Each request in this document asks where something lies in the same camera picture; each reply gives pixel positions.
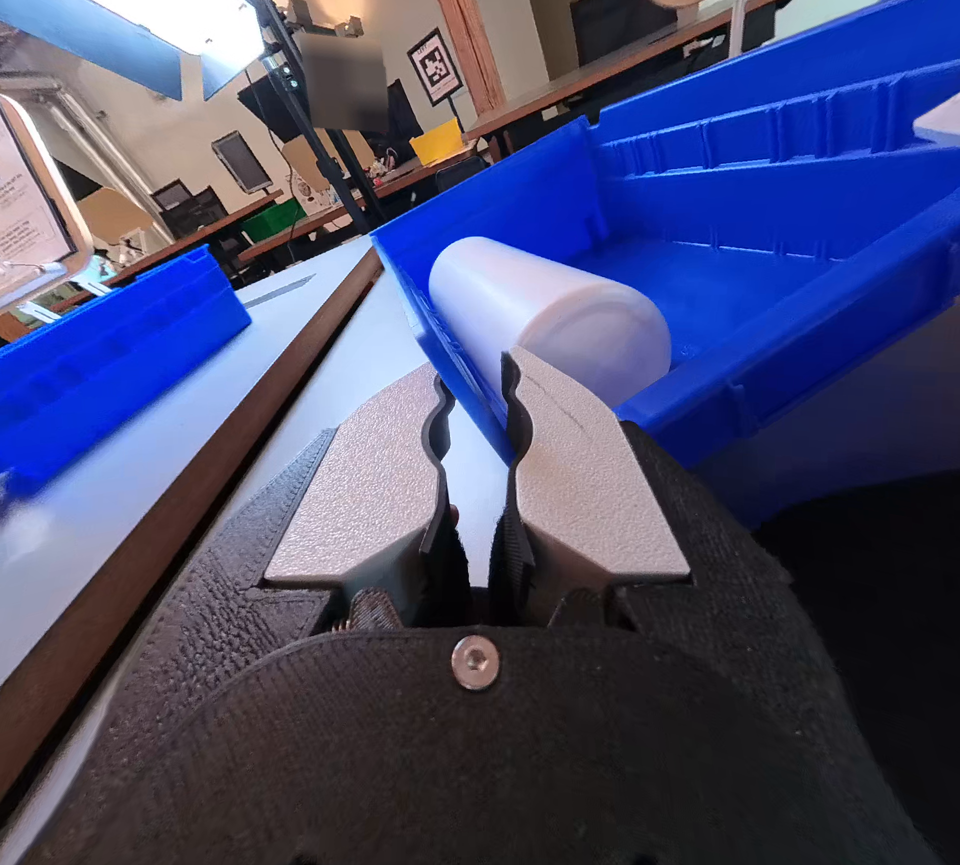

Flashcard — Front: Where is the framed marker picture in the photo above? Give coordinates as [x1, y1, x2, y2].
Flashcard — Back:
[407, 27, 464, 109]

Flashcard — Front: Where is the black light stand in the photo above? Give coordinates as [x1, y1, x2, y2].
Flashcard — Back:
[255, 0, 376, 236]

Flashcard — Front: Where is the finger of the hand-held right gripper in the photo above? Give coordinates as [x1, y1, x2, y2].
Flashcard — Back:
[913, 98, 960, 148]

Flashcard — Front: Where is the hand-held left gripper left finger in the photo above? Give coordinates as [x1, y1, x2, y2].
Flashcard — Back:
[264, 362, 459, 622]

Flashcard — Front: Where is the cardboard sheet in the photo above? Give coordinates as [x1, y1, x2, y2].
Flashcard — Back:
[281, 130, 376, 206]

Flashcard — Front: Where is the green plastic bin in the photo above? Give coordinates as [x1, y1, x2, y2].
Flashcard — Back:
[241, 199, 309, 242]

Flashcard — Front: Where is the white plastic bottle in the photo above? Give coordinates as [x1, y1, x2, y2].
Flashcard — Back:
[427, 235, 674, 410]

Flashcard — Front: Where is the wooden post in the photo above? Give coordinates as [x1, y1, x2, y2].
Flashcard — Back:
[422, 0, 507, 116]

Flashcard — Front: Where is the thin black pole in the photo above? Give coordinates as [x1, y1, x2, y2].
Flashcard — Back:
[330, 128, 391, 210]

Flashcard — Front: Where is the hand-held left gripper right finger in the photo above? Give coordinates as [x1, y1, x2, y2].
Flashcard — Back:
[491, 347, 693, 622]

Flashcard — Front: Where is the grey wall lamp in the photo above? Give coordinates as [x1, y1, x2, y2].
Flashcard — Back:
[277, 0, 365, 40]

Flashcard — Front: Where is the wooden table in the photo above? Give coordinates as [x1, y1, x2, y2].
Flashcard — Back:
[465, 0, 837, 154]
[238, 160, 481, 259]
[71, 188, 285, 311]

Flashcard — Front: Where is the blue plastic bin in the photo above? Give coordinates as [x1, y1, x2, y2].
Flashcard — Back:
[371, 0, 960, 529]
[0, 244, 254, 502]

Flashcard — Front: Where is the yellow plastic bin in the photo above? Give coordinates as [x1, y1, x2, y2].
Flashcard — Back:
[408, 118, 462, 167]

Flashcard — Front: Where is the grey tilted screen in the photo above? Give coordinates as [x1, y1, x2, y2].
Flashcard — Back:
[212, 130, 273, 195]

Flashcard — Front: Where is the black round pad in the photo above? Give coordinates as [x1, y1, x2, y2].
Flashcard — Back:
[753, 475, 960, 865]

